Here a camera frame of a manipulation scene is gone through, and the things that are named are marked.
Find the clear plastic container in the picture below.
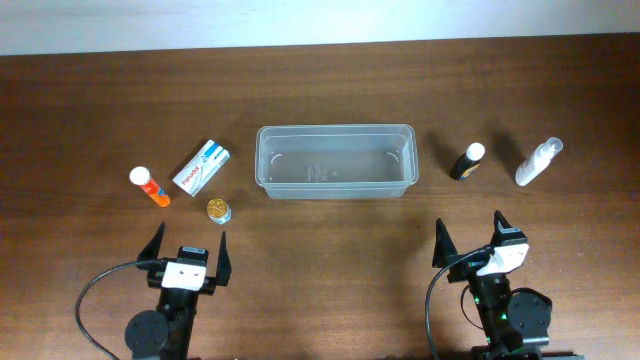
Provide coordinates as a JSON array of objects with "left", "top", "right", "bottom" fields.
[{"left": 255, "top": 124, "right": 419, "bottom": 200}]

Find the black bottle white cap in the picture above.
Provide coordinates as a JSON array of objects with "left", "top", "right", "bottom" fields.
[{"left": 449, "top": 142, "right": 486, "bottom": 181}]

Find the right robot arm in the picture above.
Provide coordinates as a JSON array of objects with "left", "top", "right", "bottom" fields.
[{"left": 425, "top": 211, "right": 552, "bottom": 360}]

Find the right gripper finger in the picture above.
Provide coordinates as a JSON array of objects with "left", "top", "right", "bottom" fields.
[
  {"left": 493, "top": 210, "right": 521, "bottom": 235},
  {"left": 432, "top": 218, "right": 459, "bottom": 268}
]

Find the small gold-lid jar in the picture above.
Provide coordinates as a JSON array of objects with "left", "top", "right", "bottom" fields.
[{"left": 207, "top": 198, "right": 232, "bottom": 224}]

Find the orange tube white cap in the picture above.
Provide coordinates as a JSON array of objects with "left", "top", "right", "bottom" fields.
[{"left": 129, "top": 166, "right": 171, "bottom": 208}]

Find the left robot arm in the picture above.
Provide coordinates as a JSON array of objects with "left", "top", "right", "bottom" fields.
[{"left": 125, "top": 225, "right": 232, "bottom": 359}]

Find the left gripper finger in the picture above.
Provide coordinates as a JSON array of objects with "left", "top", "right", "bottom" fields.
[
  {"left": 215, "top": 232, "right": 232, "bottom": 286},
  {"left": 137, "top": 222, "right": 165, "bottom": 270}
]

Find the white spray bottle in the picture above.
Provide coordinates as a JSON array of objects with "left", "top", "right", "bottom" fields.
[{"left": 515, "top": 137, "right": 563, "bottom": 186}]

